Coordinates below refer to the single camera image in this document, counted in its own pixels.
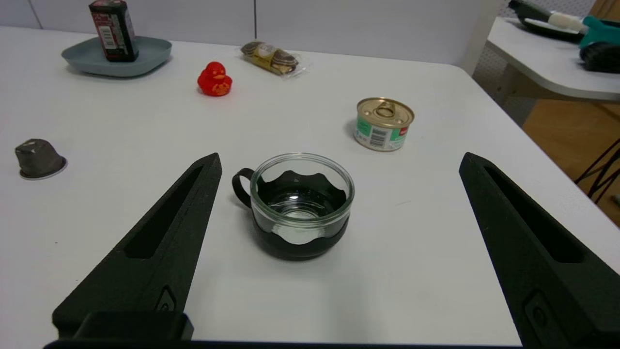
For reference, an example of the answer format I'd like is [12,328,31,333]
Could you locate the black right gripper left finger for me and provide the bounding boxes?
[52,153,222,340]

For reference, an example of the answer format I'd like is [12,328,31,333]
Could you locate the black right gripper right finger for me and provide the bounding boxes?
[459,152,620,347]

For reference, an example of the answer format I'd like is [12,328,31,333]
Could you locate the black pink gum box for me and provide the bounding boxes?
[89,0,140,63]

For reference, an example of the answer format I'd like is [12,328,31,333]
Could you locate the grey-blue square dish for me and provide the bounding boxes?
[62,36,173,78]

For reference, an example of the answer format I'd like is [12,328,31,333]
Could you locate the black ribbed object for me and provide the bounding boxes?
[579,42,620,74]

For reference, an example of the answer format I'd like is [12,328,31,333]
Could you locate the black chair legs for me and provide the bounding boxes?
[575,138,620,204]

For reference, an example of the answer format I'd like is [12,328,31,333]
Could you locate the glass cup with black sleeve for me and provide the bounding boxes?
[232,153,355,261]

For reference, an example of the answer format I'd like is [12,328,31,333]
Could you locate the grey coffee capsule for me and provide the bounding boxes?
[15,139,68,180]

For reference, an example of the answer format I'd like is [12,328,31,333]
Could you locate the red rubber duck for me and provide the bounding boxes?
[197,61,233,97]

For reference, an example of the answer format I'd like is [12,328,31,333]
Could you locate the white side table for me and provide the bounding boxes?
[472,17,620,127]

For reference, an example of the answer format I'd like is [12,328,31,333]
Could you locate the green label tin can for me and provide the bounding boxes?
[353,97,415,152]

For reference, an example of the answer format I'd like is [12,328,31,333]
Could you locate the gold wrapped chocolate pack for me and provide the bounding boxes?
[241,41,307,79]

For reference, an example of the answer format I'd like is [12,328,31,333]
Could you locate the white sponge block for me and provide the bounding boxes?
[547,12,588,32]

